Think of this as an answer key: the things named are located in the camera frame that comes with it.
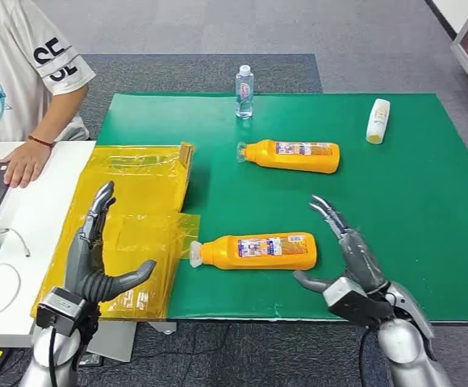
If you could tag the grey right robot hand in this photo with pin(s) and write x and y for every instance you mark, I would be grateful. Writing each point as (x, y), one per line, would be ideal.
(357, 256)

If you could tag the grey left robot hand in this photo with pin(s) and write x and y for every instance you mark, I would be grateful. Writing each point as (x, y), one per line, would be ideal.
(82, 262)

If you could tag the orange bottle with white cap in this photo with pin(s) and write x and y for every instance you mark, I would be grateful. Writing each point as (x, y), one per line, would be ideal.
(226, 252)

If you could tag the orange bottle with clear cap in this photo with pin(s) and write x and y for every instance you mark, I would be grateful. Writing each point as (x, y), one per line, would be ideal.
(294, 160)

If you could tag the white cream bottle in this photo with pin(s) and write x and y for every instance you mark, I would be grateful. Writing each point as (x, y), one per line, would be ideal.
(377, 120)

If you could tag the clear water bottle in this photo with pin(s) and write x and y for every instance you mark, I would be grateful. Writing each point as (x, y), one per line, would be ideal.
(244, 93)

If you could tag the green table mat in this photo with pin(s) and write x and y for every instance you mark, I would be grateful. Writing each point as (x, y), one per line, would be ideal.
(399, 213)

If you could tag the grey table support plate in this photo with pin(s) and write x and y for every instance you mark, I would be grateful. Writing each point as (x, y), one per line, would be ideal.
(113, 339)

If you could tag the floor power strip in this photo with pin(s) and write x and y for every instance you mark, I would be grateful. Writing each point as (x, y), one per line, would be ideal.
(92, 360)

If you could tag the yellow film wrapped cardboard box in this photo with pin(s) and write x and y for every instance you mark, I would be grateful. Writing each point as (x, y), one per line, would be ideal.
(145, 187)

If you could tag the person's hand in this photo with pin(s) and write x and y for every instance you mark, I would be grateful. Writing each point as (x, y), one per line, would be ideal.
(24, 163)

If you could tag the person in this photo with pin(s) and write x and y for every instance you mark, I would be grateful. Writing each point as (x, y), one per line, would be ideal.
(4, 80)

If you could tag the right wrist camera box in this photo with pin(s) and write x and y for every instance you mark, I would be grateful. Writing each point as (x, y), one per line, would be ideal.
(353, 302)

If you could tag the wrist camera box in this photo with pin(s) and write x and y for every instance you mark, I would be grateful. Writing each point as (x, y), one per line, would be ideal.
(58, 311)
(353, 302)

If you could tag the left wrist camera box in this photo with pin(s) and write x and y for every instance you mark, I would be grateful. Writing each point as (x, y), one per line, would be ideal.
(58, 311)

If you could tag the grey table bracket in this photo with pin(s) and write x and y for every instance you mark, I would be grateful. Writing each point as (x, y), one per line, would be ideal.
(163, 327)

